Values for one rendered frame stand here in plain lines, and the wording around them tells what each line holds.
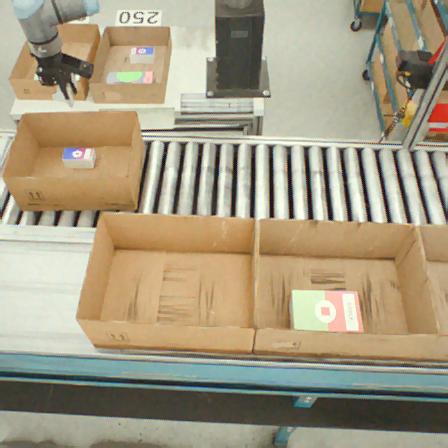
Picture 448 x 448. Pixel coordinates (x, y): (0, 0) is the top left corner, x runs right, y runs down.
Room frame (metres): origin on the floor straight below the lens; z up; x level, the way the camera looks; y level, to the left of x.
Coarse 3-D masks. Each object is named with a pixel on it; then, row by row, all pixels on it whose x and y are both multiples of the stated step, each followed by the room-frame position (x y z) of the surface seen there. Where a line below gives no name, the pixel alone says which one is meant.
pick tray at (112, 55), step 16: (112, 32) 1.82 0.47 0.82; (128, 32) 1.82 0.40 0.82; (144, 32) 1.81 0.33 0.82; (160, 32) 1.81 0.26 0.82; (112, 48) 1.79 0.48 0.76; (128, 48) 1.79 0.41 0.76; (160, 48) 1.79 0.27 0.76; (96, 64) 1.58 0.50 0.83; (112, 64) 1.68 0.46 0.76; (128, 64) 1.68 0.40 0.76; (144, 64) 1.68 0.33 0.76; (160, 64) 1.68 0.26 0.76; (96, 80) 1.53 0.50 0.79; (160, 80) 1.57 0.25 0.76; (96, 96) 1.44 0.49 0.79; (112, 96) 1.44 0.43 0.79; (128, 96) 1.44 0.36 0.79; (144, 96) 1.43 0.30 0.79; (160, 96) 1.43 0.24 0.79
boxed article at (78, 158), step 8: (64, 152) 1.13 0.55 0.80; (72, 152) 1.13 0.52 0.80; (80, 152) 1.13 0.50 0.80; (88, 152) 1.13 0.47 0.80; (64, 160) 1.10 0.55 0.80; (72, 160) 1.09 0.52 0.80; (80, 160) 1.09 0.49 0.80; (88, 160) 1.09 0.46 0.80; (80, 168) 1.09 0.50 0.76; (88, 168) 1.09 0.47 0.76
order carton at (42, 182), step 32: (32, 128) 1.20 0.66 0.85; (64, 128) 1.20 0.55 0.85; (96, 128) 1.20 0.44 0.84; (128, 128) 1.20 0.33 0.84; (32, 160) 1.12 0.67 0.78; (96, 160) 1.13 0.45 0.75; (128, 160) 1.13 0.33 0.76; (32, 192) 0.91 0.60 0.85; (64, 192) 0.91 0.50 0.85; (96, 192) 0.91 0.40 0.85; (128, 192) 0.91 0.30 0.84
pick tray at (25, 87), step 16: (64, 32) 1.84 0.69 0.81; (80, 32) 1.84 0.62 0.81; (96, 32) 1.79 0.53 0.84; (64, 48) 1.80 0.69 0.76; (80, 48) 1.80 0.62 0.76; (96, 48) 1.74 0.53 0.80; (16, 64) 1.57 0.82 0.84; (32, 64) 1.69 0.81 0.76; (16, 80) 1.47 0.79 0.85; (32, 80) 1.47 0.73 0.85; (80, 80) 1.47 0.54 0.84; (16, 96) 1.47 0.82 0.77; (32, 96) 1.47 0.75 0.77; (48, 96) 1.46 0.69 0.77; (80, 96) 1.46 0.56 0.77
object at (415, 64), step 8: (400, 56) 1.27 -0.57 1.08; (408, 56) 1.25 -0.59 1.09; (416, 56) 1.26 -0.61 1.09; (424, 56) 1.26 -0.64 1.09; (432, 56) 1.26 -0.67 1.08; (400, 64) 1.24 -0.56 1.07; (408, 64) 1.23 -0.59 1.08; (416, 64) 1.23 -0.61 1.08; (424, 64) 1.23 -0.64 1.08; (408, 72) 1.24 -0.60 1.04; (416, 72) 1.23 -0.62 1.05; (424, 72) 1.23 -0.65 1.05; (408, 80) 1.25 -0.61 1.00; (416, 80) 1.24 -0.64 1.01
